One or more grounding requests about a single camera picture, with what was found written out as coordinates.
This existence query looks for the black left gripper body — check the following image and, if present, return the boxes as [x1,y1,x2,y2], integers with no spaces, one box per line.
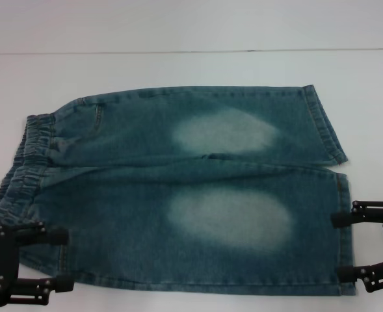
[0,224,20,308]

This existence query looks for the blue denim shorts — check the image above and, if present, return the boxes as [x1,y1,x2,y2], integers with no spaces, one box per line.
[0,84,358,296]

